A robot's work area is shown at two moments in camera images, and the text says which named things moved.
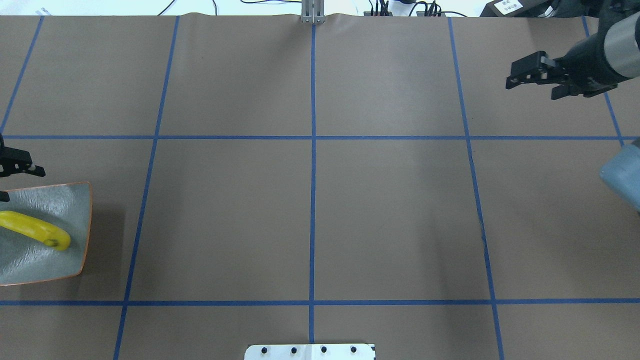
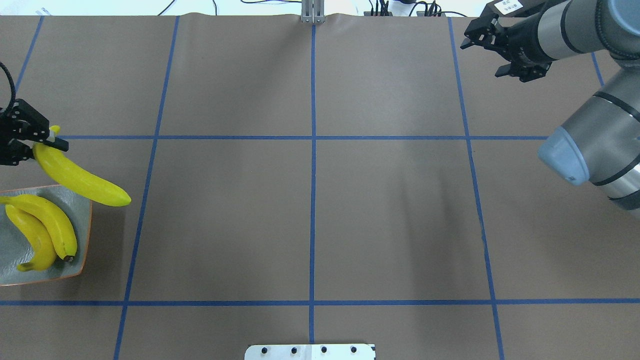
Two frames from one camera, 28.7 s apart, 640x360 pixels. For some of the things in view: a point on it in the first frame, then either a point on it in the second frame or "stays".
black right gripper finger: x=559 y=91 to x=525 y=70
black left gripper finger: x=13 y=161 to x=28 y=124
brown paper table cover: x=320 y=179 stays
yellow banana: x=48 y=234 to x=63 y=231
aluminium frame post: x=313 y=11 stays
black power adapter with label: x=519 y=8 stays
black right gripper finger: x=538 y=67 to x=484 y=30
